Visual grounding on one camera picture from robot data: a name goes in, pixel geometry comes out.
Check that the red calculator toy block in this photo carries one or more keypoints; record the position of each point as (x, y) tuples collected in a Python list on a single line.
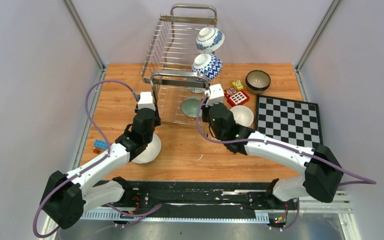
[(238, 98)]

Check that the cream bowl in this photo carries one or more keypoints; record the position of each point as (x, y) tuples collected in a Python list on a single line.
[(242, 115)]

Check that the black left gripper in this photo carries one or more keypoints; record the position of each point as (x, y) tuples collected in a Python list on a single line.
[(157, 122)]

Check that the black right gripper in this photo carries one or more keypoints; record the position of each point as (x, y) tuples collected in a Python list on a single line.
[(205, 109)]

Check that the small celadon cup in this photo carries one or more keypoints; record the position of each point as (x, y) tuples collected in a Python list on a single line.
[(190, 106), (197, 89)]

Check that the dark blue floral bowl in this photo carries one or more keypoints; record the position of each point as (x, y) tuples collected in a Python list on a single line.
[(258, 79)]

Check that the blue orange toy car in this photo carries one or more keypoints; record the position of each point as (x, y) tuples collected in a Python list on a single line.
[(99, 146)]

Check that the blue white patterned bowl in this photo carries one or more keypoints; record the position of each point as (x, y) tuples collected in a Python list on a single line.
[(208, 65)]

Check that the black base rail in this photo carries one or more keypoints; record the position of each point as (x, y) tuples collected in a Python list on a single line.
[(210, 202)]

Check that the white blue floral bowl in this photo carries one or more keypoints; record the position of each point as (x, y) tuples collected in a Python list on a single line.
[(209, 39)]

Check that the yellow owl toy block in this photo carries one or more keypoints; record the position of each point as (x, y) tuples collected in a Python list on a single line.
[(237, 85)]

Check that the pink brown bowl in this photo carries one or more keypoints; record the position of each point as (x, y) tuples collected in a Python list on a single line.
[(256, 91)]

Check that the black white checkerboard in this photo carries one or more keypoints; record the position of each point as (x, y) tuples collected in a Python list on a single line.
[(291, 121)]

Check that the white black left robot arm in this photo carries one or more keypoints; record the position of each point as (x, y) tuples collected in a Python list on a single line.
[(68, 195)]

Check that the steel two-tier dish rack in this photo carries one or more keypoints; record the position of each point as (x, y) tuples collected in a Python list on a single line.
[(170, 56)]

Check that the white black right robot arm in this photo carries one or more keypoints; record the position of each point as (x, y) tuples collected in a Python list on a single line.
[(319, 176)]

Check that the red owl toy block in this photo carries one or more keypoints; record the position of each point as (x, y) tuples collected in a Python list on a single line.
[(229, 92)]

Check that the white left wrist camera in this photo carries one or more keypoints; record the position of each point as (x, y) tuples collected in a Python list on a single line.
[(146, 101)]

